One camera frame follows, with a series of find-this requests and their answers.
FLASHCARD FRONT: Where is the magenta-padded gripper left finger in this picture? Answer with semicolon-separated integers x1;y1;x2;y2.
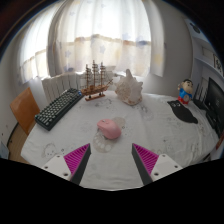
41;143;92;186

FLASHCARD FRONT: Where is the black cat-shaped mouse pad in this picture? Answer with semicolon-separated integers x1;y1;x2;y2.
166;99;199;125

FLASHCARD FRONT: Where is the wooden chair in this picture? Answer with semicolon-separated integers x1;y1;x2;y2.
9;87;41;136

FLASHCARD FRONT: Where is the white printed tablecloth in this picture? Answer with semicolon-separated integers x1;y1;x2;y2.
20;90;219;191

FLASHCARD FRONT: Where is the large white conch shell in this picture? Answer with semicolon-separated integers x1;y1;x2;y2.
114;68;144;107

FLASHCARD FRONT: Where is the white star-print curtain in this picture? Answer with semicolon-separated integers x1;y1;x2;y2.
16;0;166;84

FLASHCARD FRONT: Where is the red flat box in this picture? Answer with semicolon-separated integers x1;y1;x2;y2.
214;130;224;152

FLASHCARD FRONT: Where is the wooden model sailing ship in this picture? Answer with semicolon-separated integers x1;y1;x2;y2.
80;59;114;102

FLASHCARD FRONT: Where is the cartoon boy figurine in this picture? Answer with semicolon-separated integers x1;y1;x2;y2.
176;78;194;106

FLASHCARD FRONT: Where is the black keyboard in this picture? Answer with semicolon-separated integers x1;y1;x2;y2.
34;87;84;132

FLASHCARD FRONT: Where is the pink computer mouse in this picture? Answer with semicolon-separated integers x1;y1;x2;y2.
96;118;123;140

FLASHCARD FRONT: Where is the black monitor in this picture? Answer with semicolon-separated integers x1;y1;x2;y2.
203;77;224;138

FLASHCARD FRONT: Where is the white wall shelf unit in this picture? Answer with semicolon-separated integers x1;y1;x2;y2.
191;31;224;79

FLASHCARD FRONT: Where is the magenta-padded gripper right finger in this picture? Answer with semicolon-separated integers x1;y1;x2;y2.
131;143;184;186

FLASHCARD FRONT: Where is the black router with antennas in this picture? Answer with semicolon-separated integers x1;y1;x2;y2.
192;77;209;111

